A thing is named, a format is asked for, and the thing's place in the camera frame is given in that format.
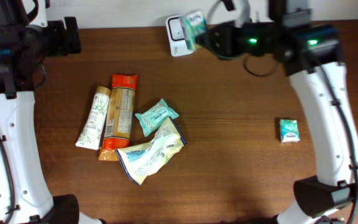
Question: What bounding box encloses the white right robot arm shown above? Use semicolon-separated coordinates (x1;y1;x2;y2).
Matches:
195;0;358;223

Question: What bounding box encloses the cream blue snack bag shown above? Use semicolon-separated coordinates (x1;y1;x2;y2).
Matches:
116;118;186;185

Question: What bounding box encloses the white bamboo print tube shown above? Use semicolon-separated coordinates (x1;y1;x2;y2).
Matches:
75;86;111;150

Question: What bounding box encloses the teal Kleenex tissue pack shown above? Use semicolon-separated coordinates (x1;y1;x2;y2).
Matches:
279;119;300;143

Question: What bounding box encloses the white barcode scanner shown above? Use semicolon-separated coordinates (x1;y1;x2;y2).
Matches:
165;15;194;57

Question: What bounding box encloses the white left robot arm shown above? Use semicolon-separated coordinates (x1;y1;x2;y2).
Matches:
0;0;94;223

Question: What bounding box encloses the teal wet wipes pack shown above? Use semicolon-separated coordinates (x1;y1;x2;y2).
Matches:
135;99;179;137

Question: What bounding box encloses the orange spaghetti packet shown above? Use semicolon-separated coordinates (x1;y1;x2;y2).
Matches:
98;74;138;161

